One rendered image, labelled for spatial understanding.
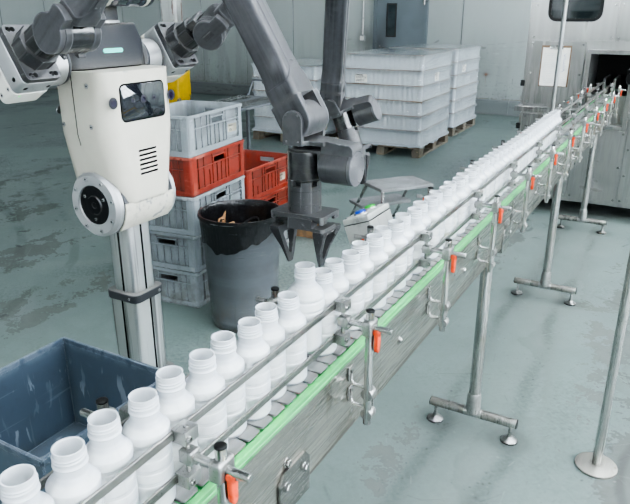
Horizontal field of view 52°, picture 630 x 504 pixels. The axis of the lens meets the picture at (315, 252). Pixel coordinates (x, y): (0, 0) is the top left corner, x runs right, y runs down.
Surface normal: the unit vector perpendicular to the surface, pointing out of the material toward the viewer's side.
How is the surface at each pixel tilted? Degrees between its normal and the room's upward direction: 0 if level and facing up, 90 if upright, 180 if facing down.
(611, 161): 90
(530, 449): 0
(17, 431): 90
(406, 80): 89
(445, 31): 90
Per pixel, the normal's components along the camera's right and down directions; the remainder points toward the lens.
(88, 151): -0.48, 0.47
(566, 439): 0.00, -0.94
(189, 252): -0.40, 0.32
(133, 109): 0.87, 0.17
